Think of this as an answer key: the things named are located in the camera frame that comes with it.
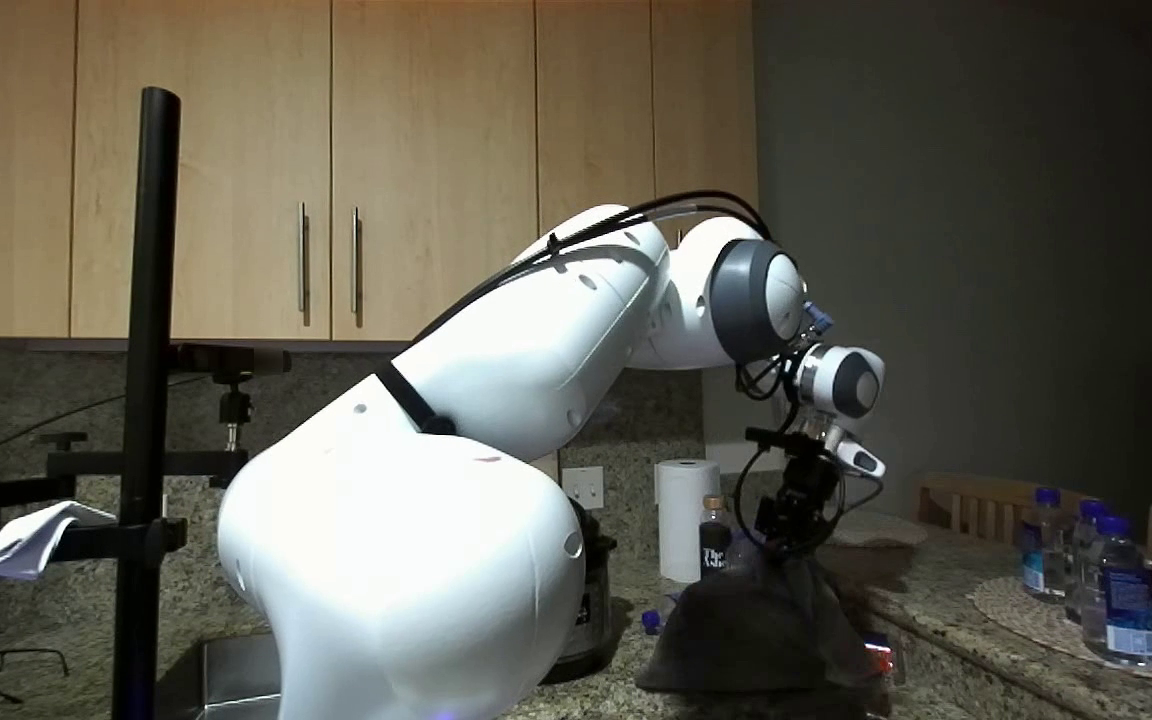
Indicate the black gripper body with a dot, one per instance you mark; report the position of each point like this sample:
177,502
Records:
800,494

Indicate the grey towel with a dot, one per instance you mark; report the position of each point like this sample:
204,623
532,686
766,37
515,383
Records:
762,627

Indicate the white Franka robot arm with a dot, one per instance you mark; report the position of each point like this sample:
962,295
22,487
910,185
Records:
400,533

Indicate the white paper towel roll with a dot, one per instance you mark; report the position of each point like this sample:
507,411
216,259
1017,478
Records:
683,513

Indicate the dark bottle white label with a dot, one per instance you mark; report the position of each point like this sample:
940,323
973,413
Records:
718,543

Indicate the round woven placemat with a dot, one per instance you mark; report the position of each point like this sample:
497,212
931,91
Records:
1028,615
888,530

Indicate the small bottle blue cap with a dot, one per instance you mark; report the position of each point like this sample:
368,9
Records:
653,623

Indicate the black pressure cooker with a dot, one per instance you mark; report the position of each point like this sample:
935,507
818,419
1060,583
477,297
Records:
599,601

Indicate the water bottle blue label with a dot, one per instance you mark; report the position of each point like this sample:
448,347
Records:
1128,605
1040,554

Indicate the wooden cabinet door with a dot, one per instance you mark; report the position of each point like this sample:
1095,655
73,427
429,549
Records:
589,83
702,83
1,162
238,104
442,133

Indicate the stainless steel sink basin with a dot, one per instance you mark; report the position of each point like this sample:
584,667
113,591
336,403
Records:
240,675

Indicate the black vertical stand pole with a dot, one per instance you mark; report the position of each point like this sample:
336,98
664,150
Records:
145,333

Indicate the white crumpled paper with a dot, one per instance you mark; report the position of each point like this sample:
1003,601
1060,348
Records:
38,533

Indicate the black eyeglasses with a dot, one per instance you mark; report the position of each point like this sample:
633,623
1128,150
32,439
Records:
18,667

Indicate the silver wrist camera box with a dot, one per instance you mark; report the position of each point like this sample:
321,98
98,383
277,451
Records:
858,457

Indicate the white wall outlet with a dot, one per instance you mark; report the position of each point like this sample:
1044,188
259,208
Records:
584,487

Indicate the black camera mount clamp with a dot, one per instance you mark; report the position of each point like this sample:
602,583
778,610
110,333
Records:
235,385

